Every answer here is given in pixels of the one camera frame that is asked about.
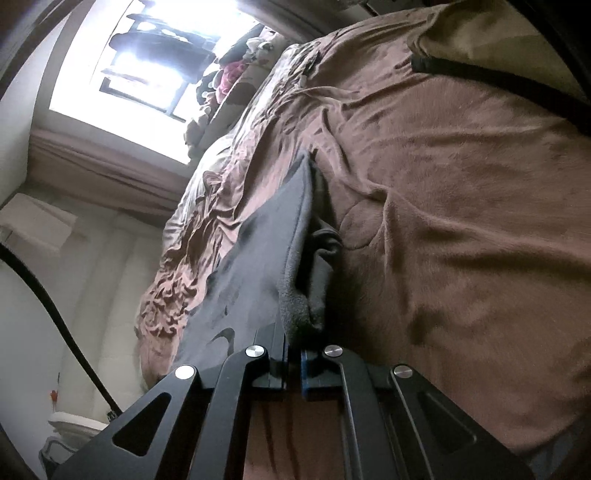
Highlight black cable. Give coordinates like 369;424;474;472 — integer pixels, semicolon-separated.
0;243;123;416

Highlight hanging dark clothes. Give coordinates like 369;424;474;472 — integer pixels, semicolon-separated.
108;13;221;84

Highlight dark grey t-shirt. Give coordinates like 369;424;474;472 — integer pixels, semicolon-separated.
172;150;342;371

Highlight pile of plush toys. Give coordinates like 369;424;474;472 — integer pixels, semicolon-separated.
184;24;290;162

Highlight brown bed blanket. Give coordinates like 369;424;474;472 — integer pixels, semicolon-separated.
135;7;590;479

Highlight folded brown garment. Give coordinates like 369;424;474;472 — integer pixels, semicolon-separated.
408;1;590;134

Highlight left pink curtain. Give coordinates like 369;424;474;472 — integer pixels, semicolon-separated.
27;129;187;223

